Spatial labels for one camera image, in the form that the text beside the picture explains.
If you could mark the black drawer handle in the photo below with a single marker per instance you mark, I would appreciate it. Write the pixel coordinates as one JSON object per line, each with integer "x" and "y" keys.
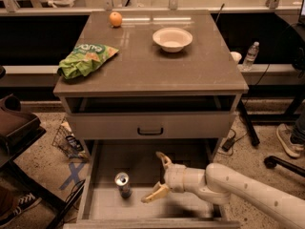
{"x": 160, "y": 131}

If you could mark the black chair base leg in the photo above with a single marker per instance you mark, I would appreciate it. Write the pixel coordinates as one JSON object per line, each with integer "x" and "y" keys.
{"x": 272, "y": 161}

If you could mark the black white sneaker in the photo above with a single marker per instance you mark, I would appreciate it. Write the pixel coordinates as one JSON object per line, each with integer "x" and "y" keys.
{"x": 12, "y": 207}

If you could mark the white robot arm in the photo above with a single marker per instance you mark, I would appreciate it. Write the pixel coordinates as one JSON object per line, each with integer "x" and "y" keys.
{"x": 217, "y": 182}

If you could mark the white paper cup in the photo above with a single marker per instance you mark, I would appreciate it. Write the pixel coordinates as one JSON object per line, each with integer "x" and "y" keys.
{"x": 236, "y": 57}

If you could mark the open grey middle drawer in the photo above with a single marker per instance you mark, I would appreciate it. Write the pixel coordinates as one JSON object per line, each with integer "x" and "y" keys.
{"x": 102, "y": 207}

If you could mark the white paper bowl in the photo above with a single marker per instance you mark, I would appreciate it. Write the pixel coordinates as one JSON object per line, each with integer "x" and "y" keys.
{"x": 172, "y": 39}

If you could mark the closed grey top drawer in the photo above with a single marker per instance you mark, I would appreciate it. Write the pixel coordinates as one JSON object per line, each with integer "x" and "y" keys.
{"x": 124, "y": 126}

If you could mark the wire basket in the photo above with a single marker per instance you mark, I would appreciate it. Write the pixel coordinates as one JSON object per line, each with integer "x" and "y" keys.
{"x": 68, "y": 144}

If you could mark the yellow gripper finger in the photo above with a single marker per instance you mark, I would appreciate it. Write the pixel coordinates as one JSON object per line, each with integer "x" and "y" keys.
{"x": 158, "y": 191}
{"x": 166, "y": 161}

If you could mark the green chip bag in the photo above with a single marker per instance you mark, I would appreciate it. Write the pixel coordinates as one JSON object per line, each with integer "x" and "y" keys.
{"x": 85, "y": 59}

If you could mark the grey drawer cabinet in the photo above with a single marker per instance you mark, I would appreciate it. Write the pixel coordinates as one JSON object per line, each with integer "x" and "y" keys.
{"x": 143, "y": 79}

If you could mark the redbull can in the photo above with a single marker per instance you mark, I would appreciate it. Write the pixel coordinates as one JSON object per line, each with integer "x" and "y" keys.
{"x": 122, "y": 181}

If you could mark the orange fruit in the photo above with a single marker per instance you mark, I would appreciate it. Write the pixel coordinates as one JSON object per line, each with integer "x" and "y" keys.
{"x": 115, "y": 19}

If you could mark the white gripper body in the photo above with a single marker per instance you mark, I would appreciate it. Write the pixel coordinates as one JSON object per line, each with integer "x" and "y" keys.
{"x": 174, "y": 176}

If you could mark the black power adapter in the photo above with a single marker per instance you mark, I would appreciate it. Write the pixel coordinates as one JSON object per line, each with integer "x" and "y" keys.
{"x": 228, "y": 144}

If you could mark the black table leg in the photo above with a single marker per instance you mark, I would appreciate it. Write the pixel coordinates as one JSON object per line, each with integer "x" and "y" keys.
{"x": 248, "y": 123}

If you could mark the grey sneaker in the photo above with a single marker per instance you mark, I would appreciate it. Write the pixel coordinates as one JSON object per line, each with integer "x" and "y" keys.
{"x": 292, "y": 139}

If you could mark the clear plastic water bottle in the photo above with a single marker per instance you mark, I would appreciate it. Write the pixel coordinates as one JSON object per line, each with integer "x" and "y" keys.
{"x": 250, "y": 56}

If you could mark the dark brown chair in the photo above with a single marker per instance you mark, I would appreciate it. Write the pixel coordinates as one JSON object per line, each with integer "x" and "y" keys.
{"x": 19, "y": 129}

